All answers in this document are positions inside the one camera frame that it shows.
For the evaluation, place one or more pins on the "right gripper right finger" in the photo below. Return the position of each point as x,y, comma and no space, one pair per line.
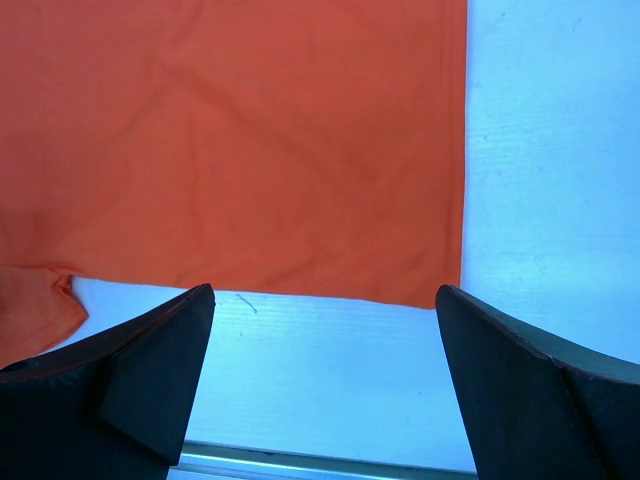
535,405

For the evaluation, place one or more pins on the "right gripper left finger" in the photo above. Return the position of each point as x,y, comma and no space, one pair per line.
115,405

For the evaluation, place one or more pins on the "aluminium rail frame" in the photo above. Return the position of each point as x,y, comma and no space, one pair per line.
204,461

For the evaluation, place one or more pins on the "orange t shirt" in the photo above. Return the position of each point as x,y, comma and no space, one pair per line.
289,147

